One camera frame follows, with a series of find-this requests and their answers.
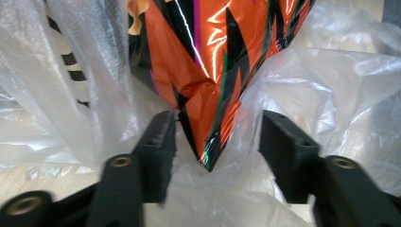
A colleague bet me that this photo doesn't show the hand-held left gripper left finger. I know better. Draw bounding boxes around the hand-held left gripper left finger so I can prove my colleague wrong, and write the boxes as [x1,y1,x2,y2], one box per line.
[132,110,178,205]

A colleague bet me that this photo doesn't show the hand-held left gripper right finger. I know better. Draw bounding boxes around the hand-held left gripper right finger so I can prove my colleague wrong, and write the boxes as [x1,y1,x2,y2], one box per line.
[258,109,322,205]

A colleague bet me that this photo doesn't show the clear plastic bag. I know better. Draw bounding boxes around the clear plastic bag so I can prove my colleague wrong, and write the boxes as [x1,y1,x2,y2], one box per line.
[0,0,401,227]

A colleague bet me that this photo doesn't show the orange black snack packet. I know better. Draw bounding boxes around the orange black snack packet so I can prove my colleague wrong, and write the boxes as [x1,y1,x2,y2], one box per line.
[127,0,317,173]

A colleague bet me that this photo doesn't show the cream black striped packet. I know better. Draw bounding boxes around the cream black striped packet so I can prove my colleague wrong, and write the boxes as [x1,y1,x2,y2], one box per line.
[44,0,92,109]

